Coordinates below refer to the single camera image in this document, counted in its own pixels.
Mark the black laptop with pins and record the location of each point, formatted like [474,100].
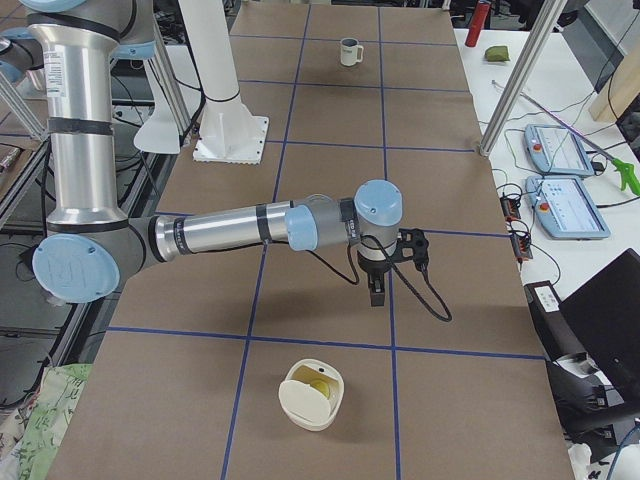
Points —
[604,316]

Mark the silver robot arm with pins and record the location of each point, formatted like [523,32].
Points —
[91,246]

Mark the blue teach pendant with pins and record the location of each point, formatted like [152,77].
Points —
[556,150]
[564,208]

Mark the green handled reacher grabber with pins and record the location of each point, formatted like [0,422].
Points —
[626,170]

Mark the near blue teach pendant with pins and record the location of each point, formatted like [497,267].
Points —
[564,208]

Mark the orange circuit board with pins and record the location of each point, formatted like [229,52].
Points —
[510,208]
[521,245]

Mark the red cylindrical bottle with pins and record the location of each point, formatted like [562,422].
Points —
[477,22]

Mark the cream round bin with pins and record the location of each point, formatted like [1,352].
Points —
[305,406]

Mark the yellow lemon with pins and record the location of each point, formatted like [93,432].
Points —
[321,386]

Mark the far blue teach pendant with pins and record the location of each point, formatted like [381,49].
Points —
[556,150]

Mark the aluminium frame post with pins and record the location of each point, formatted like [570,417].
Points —
[537,39]

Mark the green bean bag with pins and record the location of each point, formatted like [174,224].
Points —
[497,54]

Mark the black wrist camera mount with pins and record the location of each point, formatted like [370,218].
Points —
[412,245]

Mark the green patterned cloth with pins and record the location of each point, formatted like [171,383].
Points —
[32,434]

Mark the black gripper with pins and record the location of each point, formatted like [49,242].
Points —
[373,268]

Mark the white ceramic mug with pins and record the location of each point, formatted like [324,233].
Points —
[351,52]

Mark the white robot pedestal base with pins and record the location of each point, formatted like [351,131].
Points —
[228,131]

